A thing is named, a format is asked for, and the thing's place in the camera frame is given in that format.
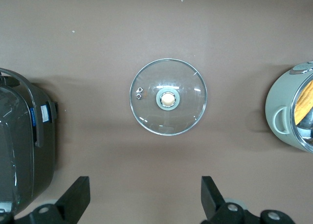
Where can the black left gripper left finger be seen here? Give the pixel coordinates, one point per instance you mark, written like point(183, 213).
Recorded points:
point(73, 199)

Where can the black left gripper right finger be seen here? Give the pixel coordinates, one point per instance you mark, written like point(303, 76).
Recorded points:
point(211, 202)

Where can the round glass pot lid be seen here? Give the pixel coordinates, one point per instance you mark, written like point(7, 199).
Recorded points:
point(168, 116)

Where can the yellow corn cob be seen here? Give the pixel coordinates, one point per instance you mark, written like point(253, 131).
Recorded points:
point(303, 101)

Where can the pale grey electric cooking pot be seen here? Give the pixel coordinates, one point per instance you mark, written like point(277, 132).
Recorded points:
point(278, 94)

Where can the dark grey rice cooker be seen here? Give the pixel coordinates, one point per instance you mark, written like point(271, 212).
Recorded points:
point(22, 141)

